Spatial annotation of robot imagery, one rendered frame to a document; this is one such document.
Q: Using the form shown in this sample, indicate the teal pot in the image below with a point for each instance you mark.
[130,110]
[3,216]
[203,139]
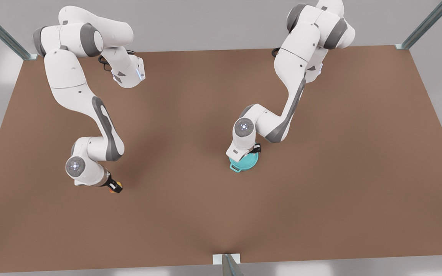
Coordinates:
[244,164]

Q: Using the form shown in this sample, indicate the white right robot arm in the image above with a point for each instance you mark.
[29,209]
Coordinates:
[67,76]

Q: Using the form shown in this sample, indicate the silver frame post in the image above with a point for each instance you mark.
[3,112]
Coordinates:
[229,265]
[2,33]
[425,25]

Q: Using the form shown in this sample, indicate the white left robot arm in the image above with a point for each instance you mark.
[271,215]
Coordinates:
[296,57]

